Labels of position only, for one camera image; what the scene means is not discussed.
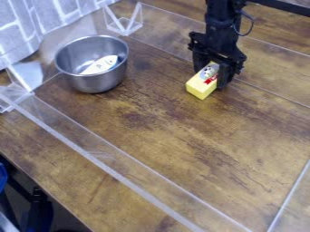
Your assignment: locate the white fish toy in bowl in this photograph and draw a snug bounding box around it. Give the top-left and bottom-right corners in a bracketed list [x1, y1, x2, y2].
[81, 55, 117, 75]

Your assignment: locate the stainless steel bowl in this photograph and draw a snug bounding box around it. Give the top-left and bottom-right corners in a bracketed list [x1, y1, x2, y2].
[54, 35, 128, 93]

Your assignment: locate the clear acrylic barrier front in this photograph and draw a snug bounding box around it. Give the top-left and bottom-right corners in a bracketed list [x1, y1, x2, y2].
[0, 86, 251, 232]

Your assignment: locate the yellow butter block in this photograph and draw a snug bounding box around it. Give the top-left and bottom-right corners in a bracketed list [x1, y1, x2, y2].
[185, 62, 219, 100]

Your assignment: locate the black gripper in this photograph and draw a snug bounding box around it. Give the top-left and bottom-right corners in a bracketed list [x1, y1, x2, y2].
[188, 0, 245, 89]

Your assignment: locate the clear acrylic triangular bracket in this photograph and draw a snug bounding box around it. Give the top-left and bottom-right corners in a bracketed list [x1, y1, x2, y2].
[102, 3, 143, 36]

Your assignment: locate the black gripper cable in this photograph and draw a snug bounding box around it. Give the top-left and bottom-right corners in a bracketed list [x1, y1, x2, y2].
[233, 8, 256, 38]

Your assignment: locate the grey brick pattern cloth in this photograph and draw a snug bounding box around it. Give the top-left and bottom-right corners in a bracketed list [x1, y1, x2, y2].
[0, 0, 120, 71]

